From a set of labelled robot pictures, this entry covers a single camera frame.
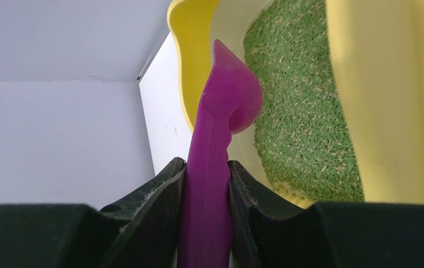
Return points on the yellow litter box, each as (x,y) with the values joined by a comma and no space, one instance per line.
(377,55)

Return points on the magenta plastic scoop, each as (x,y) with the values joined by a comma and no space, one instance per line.
(231,101)

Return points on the green litter granules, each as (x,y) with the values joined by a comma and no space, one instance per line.
(301,135)

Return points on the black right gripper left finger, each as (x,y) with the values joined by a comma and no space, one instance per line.
(138,230)

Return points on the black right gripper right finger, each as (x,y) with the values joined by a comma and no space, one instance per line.
(269,231)

